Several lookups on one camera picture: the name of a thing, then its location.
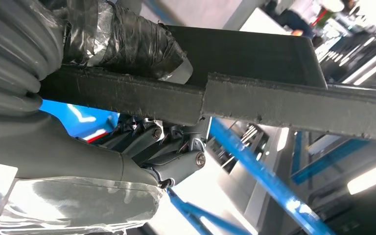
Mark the blue metal shelf rack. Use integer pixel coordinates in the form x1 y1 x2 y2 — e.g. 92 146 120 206
40 99 370 235

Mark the person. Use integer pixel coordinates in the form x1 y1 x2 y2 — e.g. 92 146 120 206
274 6 323 40

